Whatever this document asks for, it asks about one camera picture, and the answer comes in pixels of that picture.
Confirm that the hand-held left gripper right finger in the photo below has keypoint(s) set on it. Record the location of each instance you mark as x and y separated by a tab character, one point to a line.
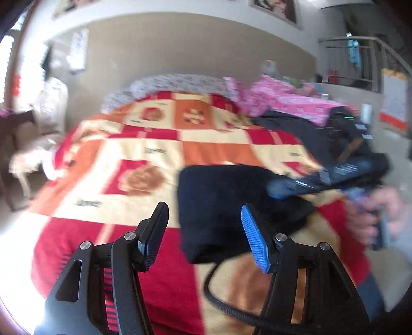
254	238

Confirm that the pink patterned quilt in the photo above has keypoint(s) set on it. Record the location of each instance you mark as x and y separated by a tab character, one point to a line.
276	93

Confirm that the printed orange red blanket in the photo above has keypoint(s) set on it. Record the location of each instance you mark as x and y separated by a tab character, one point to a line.
128	148

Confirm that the red paper decoration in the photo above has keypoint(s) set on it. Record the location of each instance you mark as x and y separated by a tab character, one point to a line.
16	85

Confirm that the metal stair railing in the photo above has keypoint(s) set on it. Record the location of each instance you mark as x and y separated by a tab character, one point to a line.
367	58

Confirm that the black pants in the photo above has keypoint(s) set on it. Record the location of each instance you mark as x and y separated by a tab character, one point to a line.
225	199

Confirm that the wall calendar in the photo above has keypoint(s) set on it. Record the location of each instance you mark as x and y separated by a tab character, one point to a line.
394	96

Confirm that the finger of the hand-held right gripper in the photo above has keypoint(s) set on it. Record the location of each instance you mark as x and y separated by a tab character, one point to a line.
305	183

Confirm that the dark garment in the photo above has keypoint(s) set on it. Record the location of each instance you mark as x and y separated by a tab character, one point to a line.
289	132

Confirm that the white wall scroll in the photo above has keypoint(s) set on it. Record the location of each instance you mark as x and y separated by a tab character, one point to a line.
79	48

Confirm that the framed wall poster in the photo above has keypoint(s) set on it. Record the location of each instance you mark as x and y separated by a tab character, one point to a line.
276	8

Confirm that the white ornate chair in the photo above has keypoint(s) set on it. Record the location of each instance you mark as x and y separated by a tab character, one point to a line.
54	96

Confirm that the person's right hand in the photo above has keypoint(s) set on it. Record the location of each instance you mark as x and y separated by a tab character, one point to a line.
360	222

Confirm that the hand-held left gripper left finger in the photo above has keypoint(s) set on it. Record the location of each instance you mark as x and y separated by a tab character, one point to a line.
154	238

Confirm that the magenta cloth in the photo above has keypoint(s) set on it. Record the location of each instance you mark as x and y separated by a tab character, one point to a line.
4	112

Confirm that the dark wooden desk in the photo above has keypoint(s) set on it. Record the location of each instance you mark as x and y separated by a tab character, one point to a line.
19	120

